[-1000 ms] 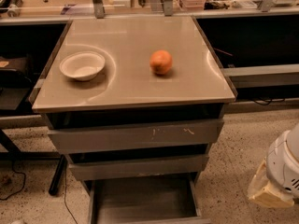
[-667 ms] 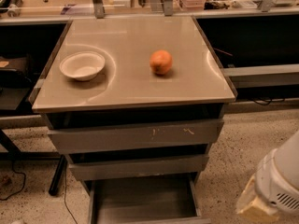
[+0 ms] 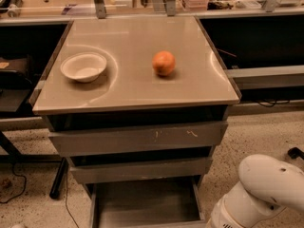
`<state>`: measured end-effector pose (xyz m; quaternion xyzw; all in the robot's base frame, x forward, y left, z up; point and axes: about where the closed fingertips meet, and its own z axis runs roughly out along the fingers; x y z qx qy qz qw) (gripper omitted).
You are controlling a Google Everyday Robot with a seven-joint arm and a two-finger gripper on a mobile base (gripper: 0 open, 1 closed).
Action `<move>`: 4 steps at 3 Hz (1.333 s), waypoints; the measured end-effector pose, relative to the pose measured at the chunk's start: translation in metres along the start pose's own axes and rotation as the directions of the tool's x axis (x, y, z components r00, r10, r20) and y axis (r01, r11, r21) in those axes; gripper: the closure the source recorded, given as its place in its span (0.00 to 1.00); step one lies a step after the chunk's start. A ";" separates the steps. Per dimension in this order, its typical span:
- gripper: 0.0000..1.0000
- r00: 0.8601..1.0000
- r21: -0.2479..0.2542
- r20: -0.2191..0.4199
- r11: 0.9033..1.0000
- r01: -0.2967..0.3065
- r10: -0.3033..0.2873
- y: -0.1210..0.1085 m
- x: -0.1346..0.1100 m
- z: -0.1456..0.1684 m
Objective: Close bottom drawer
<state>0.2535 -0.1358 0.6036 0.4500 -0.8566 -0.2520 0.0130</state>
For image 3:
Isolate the grey top drawer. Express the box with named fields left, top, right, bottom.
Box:
left=49, top=121, right=228, bottom=157

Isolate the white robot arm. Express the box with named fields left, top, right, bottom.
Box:
left=206, top=154, right=304, bottom=228

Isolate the orange fruit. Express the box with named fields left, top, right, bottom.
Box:
left=152, top=51, right=176, bottom=77

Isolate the grey middle drawer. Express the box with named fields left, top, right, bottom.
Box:
left=70, top=157, right=212, bottom=184

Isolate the grey drawer cabinet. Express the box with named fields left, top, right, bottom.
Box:
left=28, top=15, right=243, bottom=228

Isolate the black chair base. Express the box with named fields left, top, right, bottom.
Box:
left=288, top=147, right=304, bottom=160

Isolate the grey metal side rail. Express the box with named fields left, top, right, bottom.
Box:
left=226, top=65, right=304, bottom=90

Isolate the black floor cable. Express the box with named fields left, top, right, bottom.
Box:
left=0, top=162, right=80, bottom=228

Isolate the grey bottom drawer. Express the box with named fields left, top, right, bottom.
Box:
left=88, top=177, right=206, bottom=228

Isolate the white paper bowl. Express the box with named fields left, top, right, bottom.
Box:
left=60, top=52, right=107, bottom=83

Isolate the black table leg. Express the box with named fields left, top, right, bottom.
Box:
left=49, top=158, right=67, bottom=200

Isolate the grey drawer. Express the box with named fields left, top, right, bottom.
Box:
left=49, top=121, right=228, bottom=157
left=88, top=177, right=206, bottom=228
left=70, top=157, right=212, bottom=184

